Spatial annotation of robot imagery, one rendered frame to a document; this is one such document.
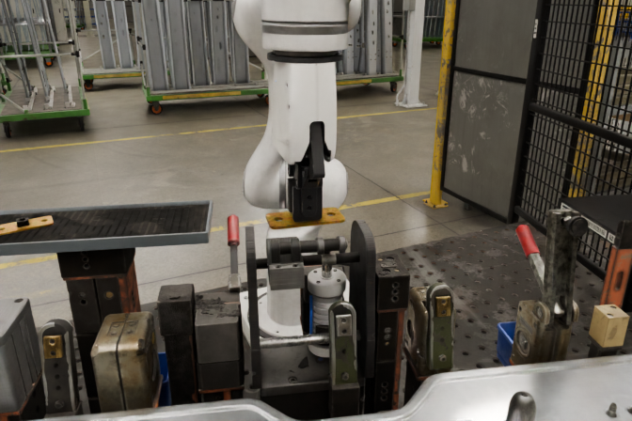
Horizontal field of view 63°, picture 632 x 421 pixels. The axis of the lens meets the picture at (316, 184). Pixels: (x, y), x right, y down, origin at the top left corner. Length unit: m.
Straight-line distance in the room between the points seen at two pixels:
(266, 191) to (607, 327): 0.66
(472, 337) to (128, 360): 0.91
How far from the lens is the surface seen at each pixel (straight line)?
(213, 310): 0.78
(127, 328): 0.77
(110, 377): 0.77
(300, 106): 0.48
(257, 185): 1.09
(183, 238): 0.81
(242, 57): 7.91
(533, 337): 0.88
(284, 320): 1.28
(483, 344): 1.39
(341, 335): 0.74
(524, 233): 0.91
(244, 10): 0.93
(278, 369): 0.84
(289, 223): 0.56
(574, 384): 0.84
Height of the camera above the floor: 1.50
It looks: 20 degrees down
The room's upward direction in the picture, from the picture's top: straight up
